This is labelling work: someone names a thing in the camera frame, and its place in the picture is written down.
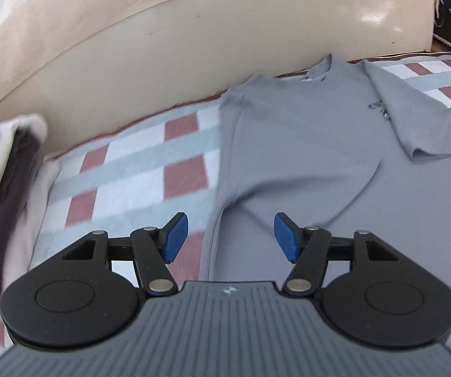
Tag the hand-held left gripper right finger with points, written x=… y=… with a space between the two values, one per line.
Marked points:
x=284 y=237

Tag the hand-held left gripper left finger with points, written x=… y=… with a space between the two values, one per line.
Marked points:
x=175 y=237

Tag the grey knit shirt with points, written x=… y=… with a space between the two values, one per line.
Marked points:
x=308 y=145

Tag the stack of folded clothes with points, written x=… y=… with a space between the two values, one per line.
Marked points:
x=9 y=192

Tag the checked blanket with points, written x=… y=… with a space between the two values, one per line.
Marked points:
x=131 y=172

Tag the cream folded garment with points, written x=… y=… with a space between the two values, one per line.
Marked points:
x=36 y=204

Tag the cream leather bed frame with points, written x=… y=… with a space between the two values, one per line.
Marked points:
x=209 y=47

